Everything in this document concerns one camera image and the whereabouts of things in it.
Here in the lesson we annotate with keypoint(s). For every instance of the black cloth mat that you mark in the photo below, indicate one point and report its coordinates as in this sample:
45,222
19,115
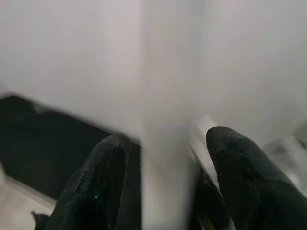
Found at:
36,143

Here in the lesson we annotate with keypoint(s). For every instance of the white plastic table leg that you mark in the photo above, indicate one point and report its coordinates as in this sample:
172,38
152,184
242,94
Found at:
168,179

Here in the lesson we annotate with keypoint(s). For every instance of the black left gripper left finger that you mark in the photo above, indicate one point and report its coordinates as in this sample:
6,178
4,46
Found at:
96,187

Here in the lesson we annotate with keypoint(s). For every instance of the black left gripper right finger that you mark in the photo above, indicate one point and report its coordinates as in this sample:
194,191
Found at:
251,182

